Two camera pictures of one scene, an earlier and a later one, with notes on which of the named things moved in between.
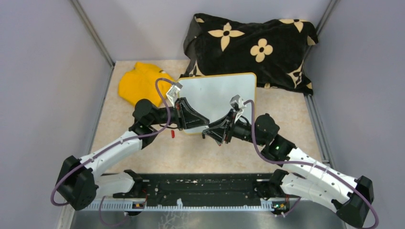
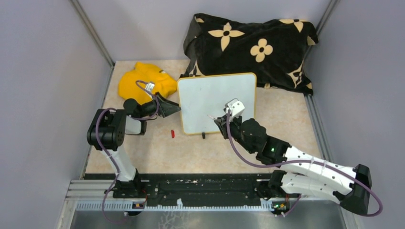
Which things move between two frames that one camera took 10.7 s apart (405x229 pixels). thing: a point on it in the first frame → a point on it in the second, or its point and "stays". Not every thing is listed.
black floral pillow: [273, 50] stays
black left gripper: [186, 116] → [166, 107]
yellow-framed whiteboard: [210, 96] stays
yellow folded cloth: [139, 83] stays
